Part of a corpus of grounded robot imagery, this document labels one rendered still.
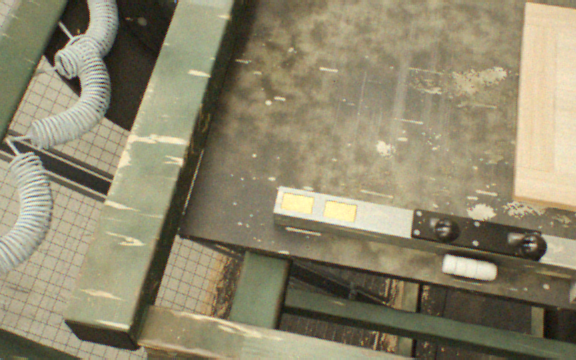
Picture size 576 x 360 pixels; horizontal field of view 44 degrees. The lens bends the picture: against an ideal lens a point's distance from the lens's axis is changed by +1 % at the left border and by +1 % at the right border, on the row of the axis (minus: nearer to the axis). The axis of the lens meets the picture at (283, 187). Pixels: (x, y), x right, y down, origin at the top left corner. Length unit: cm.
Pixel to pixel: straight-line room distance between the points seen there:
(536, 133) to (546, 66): 15
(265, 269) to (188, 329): 19
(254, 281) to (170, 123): 29
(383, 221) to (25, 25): 95
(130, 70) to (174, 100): 64
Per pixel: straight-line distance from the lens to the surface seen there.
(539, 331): 278
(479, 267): 115
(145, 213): 108
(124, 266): 105
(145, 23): 188
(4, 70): 164
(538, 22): 148
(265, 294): 116
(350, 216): 114
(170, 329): 106
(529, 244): 104
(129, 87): 179
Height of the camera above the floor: 215
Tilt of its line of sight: 23 degrees down
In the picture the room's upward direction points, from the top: 64 degrees counter-clockwise
